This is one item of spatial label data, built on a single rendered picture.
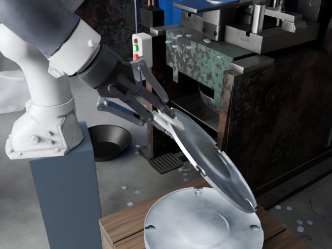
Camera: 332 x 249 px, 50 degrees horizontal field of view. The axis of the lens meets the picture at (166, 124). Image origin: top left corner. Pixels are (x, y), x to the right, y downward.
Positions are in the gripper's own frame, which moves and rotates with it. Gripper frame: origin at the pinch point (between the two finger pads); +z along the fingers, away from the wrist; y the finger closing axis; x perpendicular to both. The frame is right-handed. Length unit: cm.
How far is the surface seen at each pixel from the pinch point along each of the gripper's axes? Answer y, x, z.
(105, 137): -58, 100, 39
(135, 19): -17, 222, 39
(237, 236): -9.9, -6.2, 32.5
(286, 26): 37, 49, 33
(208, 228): -14.1, -3.2, 27.6
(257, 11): 33, 48, 21
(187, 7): 18, 56, 6
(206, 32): 17, 64, 21
